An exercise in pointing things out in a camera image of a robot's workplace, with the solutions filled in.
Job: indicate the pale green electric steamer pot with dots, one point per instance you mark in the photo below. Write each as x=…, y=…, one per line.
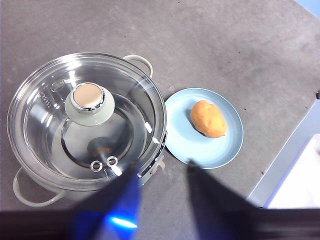
x=136, y=58

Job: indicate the glass lid with green knob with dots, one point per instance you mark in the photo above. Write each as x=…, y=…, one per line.
x=87, y=100

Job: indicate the brown potato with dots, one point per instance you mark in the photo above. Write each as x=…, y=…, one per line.
x=208, y=118

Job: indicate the blue round plate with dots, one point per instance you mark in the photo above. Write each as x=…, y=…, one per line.
x=180, y=140

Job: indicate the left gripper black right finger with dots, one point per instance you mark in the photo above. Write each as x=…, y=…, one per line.
x=217, y=212

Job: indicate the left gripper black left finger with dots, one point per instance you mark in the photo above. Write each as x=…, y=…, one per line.
x=105, y=212

